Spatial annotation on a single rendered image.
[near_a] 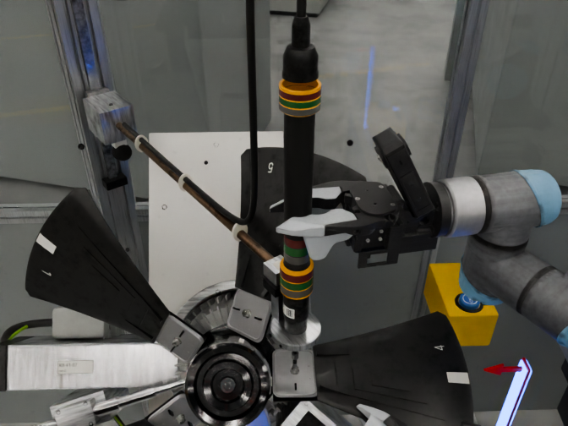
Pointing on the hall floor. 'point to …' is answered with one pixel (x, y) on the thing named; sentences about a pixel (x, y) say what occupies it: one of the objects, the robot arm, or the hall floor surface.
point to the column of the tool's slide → (66, 40)
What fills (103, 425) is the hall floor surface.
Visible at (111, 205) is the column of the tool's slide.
